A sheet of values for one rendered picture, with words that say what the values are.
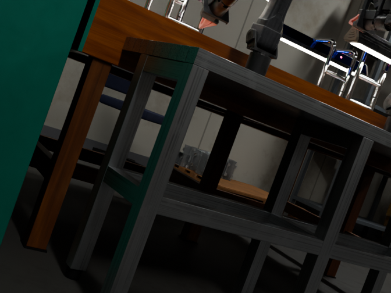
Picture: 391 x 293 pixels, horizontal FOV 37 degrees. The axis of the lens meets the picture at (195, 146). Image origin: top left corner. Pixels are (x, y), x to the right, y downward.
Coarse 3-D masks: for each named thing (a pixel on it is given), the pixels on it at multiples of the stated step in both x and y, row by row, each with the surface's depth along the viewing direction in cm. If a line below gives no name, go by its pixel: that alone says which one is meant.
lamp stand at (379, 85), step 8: (360, 64) 269; (360, 72) 270; (384, 72) 276; (352, 80) 270; (368, 80) 273; (384, 80) 277; (352, 88) 269; (376, 88) 277; (376, 96) 276; (360, 104) 273
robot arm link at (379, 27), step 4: (384, 12) 213; (388, 12) 211; (380, 16) 212; (384, 16) 210; (376, 20) 212; (380, 20) 211; (384, 20) 209; (376, 24) 212; (380, 24) 211; (384, 24) 210; (376, 28) 214; (380, 28) 212; (384, 28) 211; (388, 28) 211
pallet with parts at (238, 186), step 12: (180, 156) 472; (192, 156) 467; (204, 156) 452; (180, 168) 463; (192, 168) 467; (204, 168) 449; (228, 168) 493; (228, 180) 497; (240, 192) 437; (252, 192) 464; (264, 192) 508
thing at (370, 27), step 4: (360, 12) 217; (364, 12) 218; (360, 16) 217; (376, 16) 214; (356, 20) 218; (360, 20) 217; (364, 20) 217; (368, 20) 216; (372, 20) 214; (356, 24) 217; (360, 24) 218; (364, 24) 218; (368, 24) 216; (372, 24) 214; (364, 28) 219; (368, 28) 218; (372, 28) 216; (368, 32) 220; (372, 32) 221
